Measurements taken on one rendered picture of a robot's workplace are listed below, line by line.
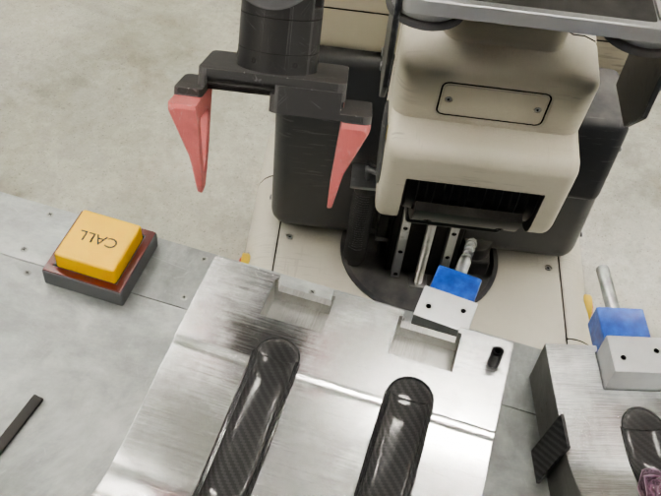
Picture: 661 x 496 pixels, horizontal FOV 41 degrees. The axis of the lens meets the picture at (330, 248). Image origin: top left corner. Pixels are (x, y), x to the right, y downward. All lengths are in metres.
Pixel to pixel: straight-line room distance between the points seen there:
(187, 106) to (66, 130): 1.60
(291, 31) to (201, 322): 0.25
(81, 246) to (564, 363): 0.44
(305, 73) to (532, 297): 1.02
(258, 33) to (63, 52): 1.84
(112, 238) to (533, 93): 0.48
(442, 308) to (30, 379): 0.36
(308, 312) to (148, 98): 1.56
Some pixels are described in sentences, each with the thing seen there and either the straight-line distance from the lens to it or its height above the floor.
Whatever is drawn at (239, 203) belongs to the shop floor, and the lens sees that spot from 2.02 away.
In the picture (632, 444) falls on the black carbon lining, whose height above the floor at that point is 0.85.
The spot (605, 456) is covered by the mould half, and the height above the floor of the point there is 0.86.
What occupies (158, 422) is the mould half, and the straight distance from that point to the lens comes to 0.68.
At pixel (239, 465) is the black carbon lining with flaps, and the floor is 0.88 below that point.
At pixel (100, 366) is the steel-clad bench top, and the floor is 0.80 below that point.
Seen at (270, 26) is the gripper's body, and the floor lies 1.12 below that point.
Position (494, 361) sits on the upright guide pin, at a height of 0.90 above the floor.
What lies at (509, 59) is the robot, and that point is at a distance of 1.00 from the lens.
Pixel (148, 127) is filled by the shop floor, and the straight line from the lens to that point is 2.20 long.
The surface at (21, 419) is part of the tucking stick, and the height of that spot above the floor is 0.80.
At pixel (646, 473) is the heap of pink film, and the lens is 0.75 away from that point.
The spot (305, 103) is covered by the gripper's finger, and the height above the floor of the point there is 1.08.
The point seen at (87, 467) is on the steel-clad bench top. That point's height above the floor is 0.80.
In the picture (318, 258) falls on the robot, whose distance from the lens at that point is 1.56.
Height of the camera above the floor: 1.48
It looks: 50 degrees down
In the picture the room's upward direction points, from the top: 7 degrees clockwise
